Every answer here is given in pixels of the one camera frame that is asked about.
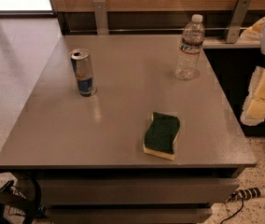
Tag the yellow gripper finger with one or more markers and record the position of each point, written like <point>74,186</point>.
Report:
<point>253,32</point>
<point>256,107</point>

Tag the clear plastic water bottle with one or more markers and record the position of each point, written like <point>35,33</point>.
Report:
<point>189,48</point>

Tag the white power strip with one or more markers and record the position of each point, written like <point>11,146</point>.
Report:
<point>246,194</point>

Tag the green yellow sponge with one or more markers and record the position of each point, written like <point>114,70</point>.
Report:
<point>161,136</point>

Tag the silver blue energy drink can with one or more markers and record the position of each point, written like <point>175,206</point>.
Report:
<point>81,62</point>

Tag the upper grey drawer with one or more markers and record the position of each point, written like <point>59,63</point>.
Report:
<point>136,191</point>

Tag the grey drawer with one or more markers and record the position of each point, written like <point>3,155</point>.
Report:
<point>129,216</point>
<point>136,191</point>

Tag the lower grey drawer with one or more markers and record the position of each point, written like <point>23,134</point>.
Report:
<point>129,216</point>

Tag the right metal wall bracket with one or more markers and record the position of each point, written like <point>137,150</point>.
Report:
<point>233,29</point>

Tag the metal wall bracket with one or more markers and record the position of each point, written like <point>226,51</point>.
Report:
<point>101,19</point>
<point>233,29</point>

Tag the left metal wall bracket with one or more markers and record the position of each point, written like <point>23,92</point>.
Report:
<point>101,19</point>

